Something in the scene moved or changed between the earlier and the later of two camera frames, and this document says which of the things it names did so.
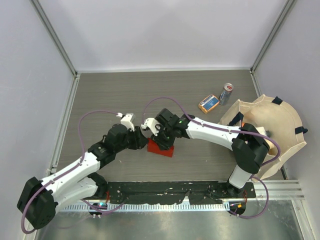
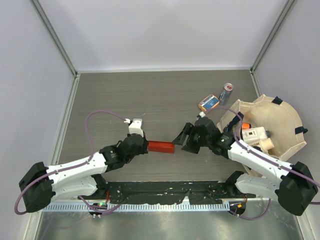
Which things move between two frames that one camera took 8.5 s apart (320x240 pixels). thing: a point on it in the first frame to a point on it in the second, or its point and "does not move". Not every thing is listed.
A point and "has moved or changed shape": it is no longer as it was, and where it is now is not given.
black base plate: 159,193 does not move
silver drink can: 225,94 does not move
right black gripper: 163,145 to 189,129
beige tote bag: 276,116 does not move
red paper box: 153,147 has moved or changed shape
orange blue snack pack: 209,103 does not move
